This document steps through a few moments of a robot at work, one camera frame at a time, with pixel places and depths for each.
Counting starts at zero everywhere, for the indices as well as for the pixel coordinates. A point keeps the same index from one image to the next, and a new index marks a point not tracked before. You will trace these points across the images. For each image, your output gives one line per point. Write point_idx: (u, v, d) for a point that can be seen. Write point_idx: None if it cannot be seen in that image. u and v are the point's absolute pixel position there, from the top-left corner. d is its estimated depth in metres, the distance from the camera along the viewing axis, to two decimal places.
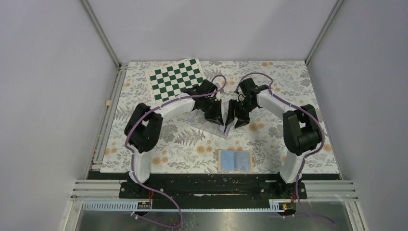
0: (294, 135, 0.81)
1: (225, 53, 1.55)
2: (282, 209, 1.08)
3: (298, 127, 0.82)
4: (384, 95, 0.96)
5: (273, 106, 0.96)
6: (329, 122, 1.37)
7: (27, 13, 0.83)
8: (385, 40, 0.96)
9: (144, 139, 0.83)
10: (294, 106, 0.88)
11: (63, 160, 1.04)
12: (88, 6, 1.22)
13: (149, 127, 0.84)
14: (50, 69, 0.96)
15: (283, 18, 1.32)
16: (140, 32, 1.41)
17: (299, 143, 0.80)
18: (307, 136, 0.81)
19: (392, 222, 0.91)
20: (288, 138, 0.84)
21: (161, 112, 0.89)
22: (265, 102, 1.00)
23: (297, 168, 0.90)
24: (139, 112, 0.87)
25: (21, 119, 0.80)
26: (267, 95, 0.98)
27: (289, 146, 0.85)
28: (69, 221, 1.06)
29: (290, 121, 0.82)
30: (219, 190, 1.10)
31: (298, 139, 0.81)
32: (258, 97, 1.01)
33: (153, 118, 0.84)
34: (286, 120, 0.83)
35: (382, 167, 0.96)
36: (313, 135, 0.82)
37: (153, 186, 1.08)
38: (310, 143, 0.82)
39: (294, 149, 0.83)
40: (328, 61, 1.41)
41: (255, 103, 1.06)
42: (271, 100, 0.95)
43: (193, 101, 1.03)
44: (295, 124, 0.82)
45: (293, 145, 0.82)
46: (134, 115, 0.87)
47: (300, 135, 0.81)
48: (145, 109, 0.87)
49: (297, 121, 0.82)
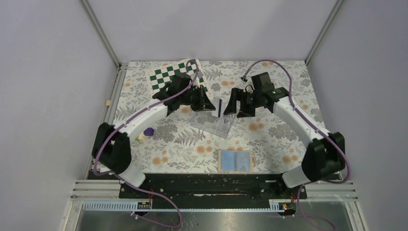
0: (317, 165, 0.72)
1: (225, 53, 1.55)
2: (281, 209, 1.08)
3: (324, 157, 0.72)
4: (384, 95, 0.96)
5: (293, 121, 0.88)
6: (329, 122, 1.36)
7: (28, 13, 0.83)
8: (386, 39, 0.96)
9: (114, 162, 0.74)
10: (321, 131, 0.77)
11: (63, 160, 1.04)
12: (88, 6, 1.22)
13: (116, 150, 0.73)
14: (50, 69, 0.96)
15: (283, 18, 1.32)
16: (140, 32, 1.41)
17: (322, 173, 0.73)
18: (330, 165, 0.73)
19: (392, 222, 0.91)
20: (309, 164, 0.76)
21: (127, 130, 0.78)
22: (283, 112, 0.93)
23: (305, 183, 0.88)
24: (102, 134, 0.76)
25: (21, 118, 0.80)
26: (288, 107, 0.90)
27: (307, 171, 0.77)
28: (69, 221, 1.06)
29: (317, 152, 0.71)
30: (219, 190, 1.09)
31: (320, 169, 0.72)
32: (275, 105, 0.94)
33: (119, 138, 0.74)
34: (311, 148, 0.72)
35: (382, 167, 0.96)
36: (336, 164, 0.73)
37: (153, 185, 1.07)
38: (332, 172, 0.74)
39: (313, 177, 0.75)
40: (328, 61, 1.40)
41: (269, 108, 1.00)
42: (292, 115, 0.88)
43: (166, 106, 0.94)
44: (321, 155, 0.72)
45: (313, 173, 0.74)
46: (98, 138, 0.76)
47: (324, 165, 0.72)
48: (108, 127, 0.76)
49: (323, 151, 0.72)
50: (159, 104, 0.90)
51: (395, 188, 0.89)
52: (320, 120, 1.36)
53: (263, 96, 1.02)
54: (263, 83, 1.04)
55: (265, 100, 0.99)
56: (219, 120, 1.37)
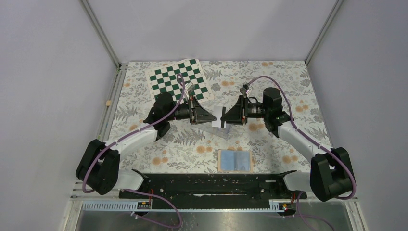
0: (324, 182, 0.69)
1: (225, 53, 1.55)
2: (281, 209, 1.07)
3: (329, 173, 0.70)
4: (384, 95, 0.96)
5: (299, 143, 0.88)
6: (329, 122, 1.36)
7: (28, 13, 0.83)
8: (386, 40, 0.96)
9: (100, 180, 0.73)
10: (324, 147, 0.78)
11: (62, 161, 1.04)
12: (88, 6, 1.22)
13: (105, 166, 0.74)
14: (50, 69, 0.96)
15: (282, 18, 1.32)
16: (140, 32, 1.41)
17: (330, 192, 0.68)
18: (337, 182, 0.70)
19: (392, 222, 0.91)
20: (315, 182, 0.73)
21: (118, 147, 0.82)
22: (287, 135, 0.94)
23: (307, 190, 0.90)
24: (92, 152, 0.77)
25: (21, 118, 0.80)
26: (292, 130, 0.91)
27: (315, 191, 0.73)
28: (69, 221, 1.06)
29: (321, 167, 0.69)
30: (219, 190, 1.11)
31: (328, 186, 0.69)
32: (278, 130, 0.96)
33: (108, 155, 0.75)
34: (315, 164, 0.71)
35: (382, 167, 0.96)
36: (344, 182, 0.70)
37: (153, 185, 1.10)
38: (342, 191, 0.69)
39: (323, 197, 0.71)
40: (328, 62, 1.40)
41: (274, 133, 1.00)
42: (297, 137, 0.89)
43: (155, 130, 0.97)
44: (326, 171, 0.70)
45: (322, 192, 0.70)
46: (87, 156, 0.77)
47: (332, 183, 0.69)
48: (98, 145, 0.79)
49: (328, 166, 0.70)
50: (149, 127, 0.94)
51: (396, 189, 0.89)
52: (320, 120, 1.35)
53: (268, 121, 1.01)
54: (274, 106, 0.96)
55: (270, 127, 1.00)
56: None
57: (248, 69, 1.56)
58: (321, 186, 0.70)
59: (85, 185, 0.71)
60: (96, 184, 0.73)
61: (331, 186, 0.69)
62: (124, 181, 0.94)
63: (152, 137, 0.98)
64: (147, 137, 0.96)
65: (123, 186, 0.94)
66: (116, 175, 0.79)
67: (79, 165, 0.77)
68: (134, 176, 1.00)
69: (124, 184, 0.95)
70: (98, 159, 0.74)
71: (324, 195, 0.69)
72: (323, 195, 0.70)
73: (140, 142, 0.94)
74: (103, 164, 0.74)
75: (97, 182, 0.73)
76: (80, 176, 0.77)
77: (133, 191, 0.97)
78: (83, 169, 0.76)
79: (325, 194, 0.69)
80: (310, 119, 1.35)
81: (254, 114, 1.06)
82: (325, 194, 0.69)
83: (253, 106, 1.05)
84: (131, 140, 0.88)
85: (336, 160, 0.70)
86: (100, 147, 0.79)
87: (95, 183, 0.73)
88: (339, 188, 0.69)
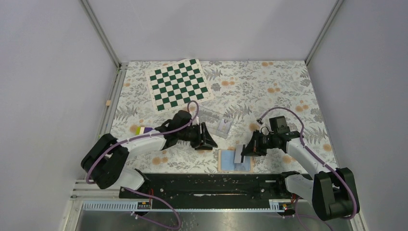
0: (325, 201, 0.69)
1: (225, 53, 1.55)
2: (282, 209, 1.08)
3: (331, 192, 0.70)
4: (384, 95, 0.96)
5: (304, 160, 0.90)
6: (329, 122, 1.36)
7: (28, 14, 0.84)
8: (386, 39, 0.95)
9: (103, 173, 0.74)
10: (328, 166, 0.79)
11: (62, 161, 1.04)
12: (88, 6, 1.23)
13: (112, 161, 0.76)
14: (50, 69, 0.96)
15: (282, 18, 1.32)
16: (140, 32, 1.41)
17: (331, 212, 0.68)
18: (340, 203, 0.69)
19: (393, 222, 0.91)
20: (317, 200, 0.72)
21: (129, 146, 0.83)
22: (294, 151, 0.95)
23: (304, 197, 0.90)
24: (103, 145, 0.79)
25: (21, 118, 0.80)
26: (299, 146, 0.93)
27: (316, 209, 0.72)
28: (69, 221, 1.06)
29: (323, 185, 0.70)
30: (219, 190, 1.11)
31: (328, 206, 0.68)
32: (286, 146, 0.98)
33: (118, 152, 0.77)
34: (317, 182, 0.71)
35: (382, 167, 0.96)
36: (346, 203, 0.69)
37: (153, 185, 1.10)
38: (343, 212, 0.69)
39: (323, 217, 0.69)
40: (328, 61, 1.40)
41: (283, 148, 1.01)
42: (303, 153, 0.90)
43: (164, 140, 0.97)
44: (328, 189, 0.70)
45: (322, 211, 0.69)
46: (97, 147, 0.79)
47: (333, 202, 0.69)
48: (110, 139, 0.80)
49: (330, 185, 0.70)
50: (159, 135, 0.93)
51: (395, 189, 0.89)
52: (320, 120, 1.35)
53: (277, 136, 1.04)
54: (278, 125, 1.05)
55: (279, 142, 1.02)
56: (219, 120, 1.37)
57: (248, 68, 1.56)
58: (322, 205, 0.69)
59: (88, 176, 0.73)
60: (97, 178, 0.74)
61: (332, 207, 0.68)
62: (126, 179, 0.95)
63: (160, 145, 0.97)
64: (156, 144, 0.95)
65: (123, 184, 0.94)
66: (119, 172, 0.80)
67: (86, 155, 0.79)
68: (135, 176, 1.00)
69: (125, 183, 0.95)
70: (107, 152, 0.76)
71: (325, 214, 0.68)
72: (322, 214, 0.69)
73: (149, 146, 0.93)
74: (111, 160, 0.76)
75: (98, 176, 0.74)
76: (84, 165, 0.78)
77: (133, 191, 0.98)
78: (89, 160, 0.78)
79: (325, 213, 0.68)
80: (310, 118, 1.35)
81: (264, 145, 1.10)
82: (326, 214, 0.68)
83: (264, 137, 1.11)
84: (141, 144, 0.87)
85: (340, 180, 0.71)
86: (110, 142, 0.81)
87: (96, 177, 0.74)
88: (340, 209, 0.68)
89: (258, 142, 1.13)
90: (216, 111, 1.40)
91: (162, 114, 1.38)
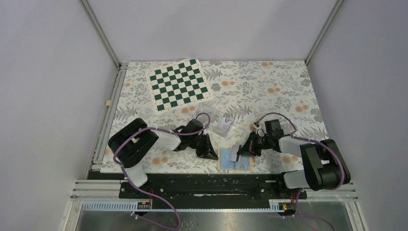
0: (314, 169, 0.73)
1: (225, 53, 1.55)
2: (282, 209, 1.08)
3: (318, 160, 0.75)
4: (384, 95, 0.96)
5: (294, 146, 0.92)
6: (329, 122, 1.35)
7: (28, 14, 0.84)
8: (386, 40, 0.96)
9: (133, 151, 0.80)
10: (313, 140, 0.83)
11: (62, 160, 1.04)
12: (88, 7, 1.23)
13: (142, 142, 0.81)
14: (51, 69, 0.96)
15: (282, 18, 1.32)
16: (140, 32, 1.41)
17: (323, 181, 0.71)
18: (334, 173, 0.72)
19: (393, 222, 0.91)
20: (309, 173, 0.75)
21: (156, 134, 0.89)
22: (286, 145, 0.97)
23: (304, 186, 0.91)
24: (134, 127, 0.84)
25: (21, 118, 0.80)
26: (288, 137, 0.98)
27: (309, 181, 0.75)
28: (69, 221, 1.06)
29: (309, 155, 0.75)
30: (219, 190, 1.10)
31: (321, 175, 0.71)
32: (280, 143, 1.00)
33: (148, 135, 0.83)
34: (304, 154, 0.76)
35: (382, 167, 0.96)
36: (337, 171, 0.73)
37: (153, 185, 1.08)
38: (336, 181, 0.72)
39: (317, 187, 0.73)
40: (328, 61, 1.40)
41: (278, 149, 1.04)
42: (292, 141, 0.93)
43: (178, 141, 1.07)
44: (314, 157, 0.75)
45: (315, 182, 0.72)
46: (129, 128, 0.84)
47: (325, 173, 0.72)
48: (141, 124, 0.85)
49: (316, 155, 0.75)
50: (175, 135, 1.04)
51: (395, 189, 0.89)
52: (320, 120, 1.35)
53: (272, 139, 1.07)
54: (273, 128, 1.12)
55: (274, 144, 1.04)
56: (219, 120, 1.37)
57: (248, 68, 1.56)
58: (314, 176, 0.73)
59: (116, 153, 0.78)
60: (122, 157, 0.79)
61: (325, 176, 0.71)
62: (133, 171, 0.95)
63: (173, 146, 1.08)
64: (172, 142, 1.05)
65: (132, 175, 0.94)
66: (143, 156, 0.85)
67: (116, 133, 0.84)
68: (141, 173, 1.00)
69: (132, 175, 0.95)
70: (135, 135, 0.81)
71: (317, 184, 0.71)
72: (315, 185, 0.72)
73: (166, 141, 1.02)
74: (137, 143, 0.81)
75: (123, 155, 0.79)
76: (112, 141, 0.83)
77: (135, 187, 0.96)
78: (120, 137, 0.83)
79: (319, 183, 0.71)
80: (310, 119, 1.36)
81: (260, 145, 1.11)
82: (319, 183, 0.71)
83: (260, 138, 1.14)
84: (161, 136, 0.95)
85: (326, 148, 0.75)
86: (140, 127, 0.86)
87: (121, 156, 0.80)
88: (332, 176, 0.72)
89: (254, 143, 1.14)
90: (216, 111, 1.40)
91: (162, 114, 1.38)
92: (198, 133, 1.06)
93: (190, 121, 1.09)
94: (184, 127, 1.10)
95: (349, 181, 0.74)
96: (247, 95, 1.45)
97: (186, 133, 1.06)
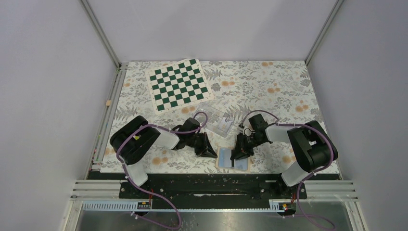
0: (303, 148, 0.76)
1: (225, 53, 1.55)
2: (281, 209, 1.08)
3: (305, 141, 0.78)
4: (383, 95, 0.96)
5: (280, 134, 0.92)
6: (329, 122, 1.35)
7: (28, 14, 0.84)
8: (386, 40, 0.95)
9: (136, 147, 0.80)
10: (298, 124, 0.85)
11: (62, 160, 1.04)
12: (88, 6, 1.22)
13: (144, 138, 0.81)
14: (50, 69, 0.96)
15: (283, 18, 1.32)
16: (140, 32, 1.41)
17: (314, 161, 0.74)
18: (323, 153, 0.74)
19: (393, 223, 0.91)
20: (299, 157, 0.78)
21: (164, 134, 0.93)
22: (273, 134, 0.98)
23: (301, 179, 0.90)
24: (135, 124, 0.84)
25: (20, 119, 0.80)
26: (273, 126, 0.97)
27: (301, 164, 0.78)
28: (69, 221, 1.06)
29: (297, 137, 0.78)
30: (219, 190, 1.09)
31: (312, 157, 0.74)
32: (267, 134, 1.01)
33: (149, 132, 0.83)
34: (292, 138, 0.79)
35: (382, 167, 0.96)
36: (325, 150, 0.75)
37: (153, 185, 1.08)
38: (325, 159, 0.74)
39: (310, 169, 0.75)
40: (327, 61, 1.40)
41: (267, 139, 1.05)
42: (278, 129, 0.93)
43: (176, 139, 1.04)
44: (302, 139, 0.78)
45: (307, 163, 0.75)
46: (131, 125, 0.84)
47: (315, 153, 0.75)
48: (142, 121, 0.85)
49: (303, 136, 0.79)
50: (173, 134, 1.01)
51: (396, 188, 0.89)
52: (319, 120, 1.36)
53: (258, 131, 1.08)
54: (258, 122, 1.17)
55: (261, 135, 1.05)
56: (219, 120, 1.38)
57: (248, 68, 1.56)
58: (306, 159, 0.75)
59: (119, 150, 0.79)
60: (125, 154, 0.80)
61: (315, 157, 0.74)
62: (135, 172, 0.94)
63: (172, 144, 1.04)
64: (170, 142, 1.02)
65: (133, 175, 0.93)
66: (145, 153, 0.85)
67: (118, 131, 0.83)
68: (142, 172, 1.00)
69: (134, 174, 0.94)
70: (136, 132, 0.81)
71: (309, 165, 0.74)
72: (307, 165, 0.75)
73: (165, 140, 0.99)
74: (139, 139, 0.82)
75: (126, 152, 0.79)
76: (115, 139, 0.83)
77: (136, 186, 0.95)
78: (123, 134, 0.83)
79: (310, 163, 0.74)
80: (310, 119, 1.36)
81: (249, 144, 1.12)
82: (310, 163, 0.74)
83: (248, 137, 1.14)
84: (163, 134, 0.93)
85: (310, 129, 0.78)
86: (141, 124, 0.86)
87: (124, 153, 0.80)
88: (321, 156, 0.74)
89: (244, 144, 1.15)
90: (216, 111, 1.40)
91: (162, 114, 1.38)
92: (195, 131, 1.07)
93: (186, 120, 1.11)
94: (181, 126, 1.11)
95: (337, 156, 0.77)
96: (246, 95, 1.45)
97: (183, 132, 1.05)
